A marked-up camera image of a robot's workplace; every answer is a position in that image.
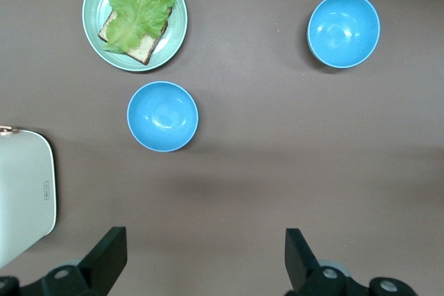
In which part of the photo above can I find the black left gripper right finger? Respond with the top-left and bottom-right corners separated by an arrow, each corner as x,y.
284,228 -> 416,296

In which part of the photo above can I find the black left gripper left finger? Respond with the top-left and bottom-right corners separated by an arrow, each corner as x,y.
0,226 -> 128,296

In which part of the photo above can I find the blue bowl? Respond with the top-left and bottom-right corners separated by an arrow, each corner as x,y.
126,80 -> 200,153
306,0 -> 382,69

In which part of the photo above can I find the brown table cover sheet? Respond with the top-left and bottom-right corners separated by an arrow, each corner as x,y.
0,0 -> 444,296

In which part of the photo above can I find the white toaster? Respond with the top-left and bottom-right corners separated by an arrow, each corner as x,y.
0,125 -> 57,269

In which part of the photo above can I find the brown crust bread slice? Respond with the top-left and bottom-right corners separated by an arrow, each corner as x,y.
98,6 -> 173,66

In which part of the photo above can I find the green lettuce leaf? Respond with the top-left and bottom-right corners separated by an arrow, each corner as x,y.
101,0 -> 178,55

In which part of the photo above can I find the pale green plate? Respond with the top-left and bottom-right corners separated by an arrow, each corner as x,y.
82,0 -> 189,72

